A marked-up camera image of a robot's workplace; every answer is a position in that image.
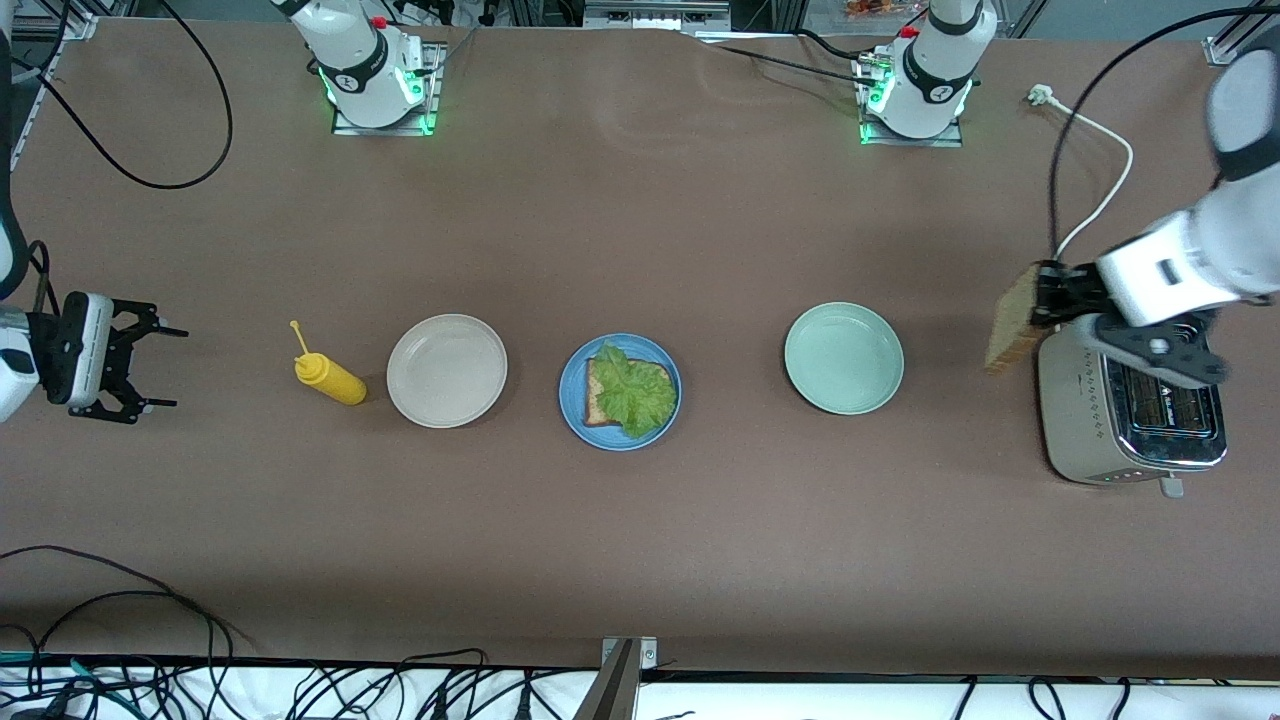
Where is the green lettuce leaf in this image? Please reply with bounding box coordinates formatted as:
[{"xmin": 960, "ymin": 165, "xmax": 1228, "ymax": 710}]
[{"xmin": 590, "ymin": 343, "xmax": 679, "ymax": 439}]

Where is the silver metal box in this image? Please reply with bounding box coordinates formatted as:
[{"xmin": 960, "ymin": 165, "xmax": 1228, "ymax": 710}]
[{"xmin": 583, "ymin": 0, "xmax": 731, "ymax": 31}]

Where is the white toaster power cord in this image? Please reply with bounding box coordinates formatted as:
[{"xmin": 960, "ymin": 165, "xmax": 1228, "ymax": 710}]
[{"xmin": 1027, "ymin": 84, "xmax": 1136, "ymax": 263}]

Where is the silver metal table bracket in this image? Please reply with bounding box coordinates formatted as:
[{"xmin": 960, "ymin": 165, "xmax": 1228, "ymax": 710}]
[{"xmin": 601, "ymin": 637, "xmax": 659, "ymax": 669}]

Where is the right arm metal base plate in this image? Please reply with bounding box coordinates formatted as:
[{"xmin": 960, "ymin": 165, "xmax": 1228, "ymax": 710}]
[{"xmin": 332, "ymin": 40, "xmax": 447, "ymax": 137}]

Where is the brown bread slice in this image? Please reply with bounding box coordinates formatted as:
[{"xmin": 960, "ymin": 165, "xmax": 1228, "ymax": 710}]
[
  {"xmin": 984, "ymin": 263, "xmax": 1043, "ymax": 376},
  {"xmin": 584, "ymin": 357, "xmax": 641, "ymax": 428}
]

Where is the mint green round plate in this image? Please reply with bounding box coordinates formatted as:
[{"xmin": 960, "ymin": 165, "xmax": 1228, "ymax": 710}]
[{"xmin": 784, "ymin": 302, "xmax": 906, "ymax": 416}]

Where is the yellow mustard squeeze bottle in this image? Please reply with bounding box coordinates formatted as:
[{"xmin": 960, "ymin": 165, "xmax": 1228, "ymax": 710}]
[{"xmin": 289, "ymin": 320, "xmax": 368, "ymax": 406}]

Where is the beige round plate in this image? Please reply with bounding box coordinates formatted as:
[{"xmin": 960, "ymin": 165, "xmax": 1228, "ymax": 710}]
[{"xmin": 386, "ymin": 314, "xmax": 509, "ymax": 430}]

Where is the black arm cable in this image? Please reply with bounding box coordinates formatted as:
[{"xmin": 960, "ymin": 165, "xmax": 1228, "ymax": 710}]
[
  {"xmin": 1046, "ymin": 5, "xmax": 1280, "ymax": 266},
  {"xmin": 5, "ymin": 0, "xmax": 235, "ymax": 311}
]

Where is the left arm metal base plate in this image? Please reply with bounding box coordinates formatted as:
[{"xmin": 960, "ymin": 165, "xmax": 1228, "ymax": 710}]
[{"xmin": 855, "ymin": 50, "xmax": 966, "ymax": 149}]

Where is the blue round plate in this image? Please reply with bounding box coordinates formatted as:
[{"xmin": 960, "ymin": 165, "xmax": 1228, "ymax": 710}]
[{"xmin": 558, "ymin": 333, "xmax": 683, "ymax": 452}]

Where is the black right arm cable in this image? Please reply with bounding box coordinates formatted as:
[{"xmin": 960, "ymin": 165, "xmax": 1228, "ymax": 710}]
[{"xmin": 5, "ymin": 0, "xmax": 235, "ymax": 311}]

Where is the dark metal bar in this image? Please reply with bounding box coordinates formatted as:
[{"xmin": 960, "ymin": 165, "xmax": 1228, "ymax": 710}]
[{"xmin": 572, "ymin": 640, "xmax": 641, "ymax": 720}]

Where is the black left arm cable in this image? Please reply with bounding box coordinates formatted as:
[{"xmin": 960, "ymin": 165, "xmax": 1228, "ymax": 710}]
[{"xmin": 1046, "ymin": 5, "xmax": 1280, "ymax": 266}]

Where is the black base power cable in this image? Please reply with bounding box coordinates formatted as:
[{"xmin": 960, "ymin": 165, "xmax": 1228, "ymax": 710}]
[{"xmin": 690, "ymin": 30, "xmax": 881, "ymax": 89}]

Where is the beige chrome toaster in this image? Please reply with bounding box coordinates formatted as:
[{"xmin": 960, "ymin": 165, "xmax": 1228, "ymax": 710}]
[{"xmin": 1037, "ymin": 315, "xmax": 1229, "ymax": 499}]

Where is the aluminium frame profile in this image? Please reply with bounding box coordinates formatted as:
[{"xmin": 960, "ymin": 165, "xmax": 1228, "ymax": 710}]
[
  {"xmin": 1203, "ymin": 10, "xmax": 1261, "ymax": 67},
  {"xmin": 55, "ymin": 0, "xmax": 111, "ymax": 41}
]

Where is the thin black loose cable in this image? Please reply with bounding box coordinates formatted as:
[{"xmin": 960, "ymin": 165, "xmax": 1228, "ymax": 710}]
[{"xmin": 0, "ymin": 545, "xmax": 256, "ymax": 661}]

